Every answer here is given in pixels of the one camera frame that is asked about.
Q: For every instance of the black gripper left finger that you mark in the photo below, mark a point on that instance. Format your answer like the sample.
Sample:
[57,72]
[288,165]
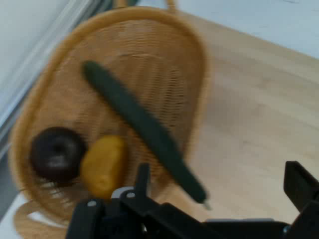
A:
[142,179]

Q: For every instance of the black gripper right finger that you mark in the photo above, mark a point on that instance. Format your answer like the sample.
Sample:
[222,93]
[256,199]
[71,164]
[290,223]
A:
[304,189]

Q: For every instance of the dark green cucumber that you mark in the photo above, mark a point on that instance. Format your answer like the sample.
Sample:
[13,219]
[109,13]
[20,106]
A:
[129,107]

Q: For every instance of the orange fruit in basket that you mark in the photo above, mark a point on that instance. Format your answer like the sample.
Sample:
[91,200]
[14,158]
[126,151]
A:
[104,164]

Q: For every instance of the wooden cutting board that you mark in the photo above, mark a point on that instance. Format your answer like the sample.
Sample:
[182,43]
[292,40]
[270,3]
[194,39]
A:
[249,124]

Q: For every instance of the dark purple round fruit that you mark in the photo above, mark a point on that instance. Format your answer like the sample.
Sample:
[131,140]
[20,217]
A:
[42,154]

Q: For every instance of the woven wicker basket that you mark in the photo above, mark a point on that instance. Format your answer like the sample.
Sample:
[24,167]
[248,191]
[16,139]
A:
[149,49]

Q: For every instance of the aluminium window rail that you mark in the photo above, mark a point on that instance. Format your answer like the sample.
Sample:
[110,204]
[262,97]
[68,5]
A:
[30,74]

